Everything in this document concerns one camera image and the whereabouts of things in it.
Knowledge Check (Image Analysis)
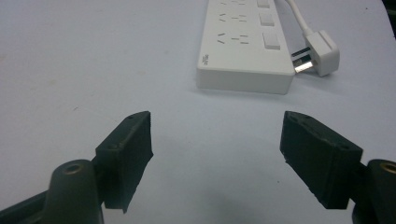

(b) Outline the white power strip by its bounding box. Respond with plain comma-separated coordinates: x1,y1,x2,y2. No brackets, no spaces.
195,0,296,95

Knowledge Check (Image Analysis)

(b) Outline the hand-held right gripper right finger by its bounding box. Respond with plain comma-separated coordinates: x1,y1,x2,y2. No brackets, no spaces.
279,110,368,210

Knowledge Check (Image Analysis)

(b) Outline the white power cable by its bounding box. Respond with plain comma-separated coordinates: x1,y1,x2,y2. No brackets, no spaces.
284,0,315,35

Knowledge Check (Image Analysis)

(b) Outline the white power plug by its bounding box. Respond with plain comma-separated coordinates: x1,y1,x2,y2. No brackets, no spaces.
290,30,341,77

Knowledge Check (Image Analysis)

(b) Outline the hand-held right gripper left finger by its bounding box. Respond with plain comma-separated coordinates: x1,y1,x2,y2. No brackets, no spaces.
92,110,154,215

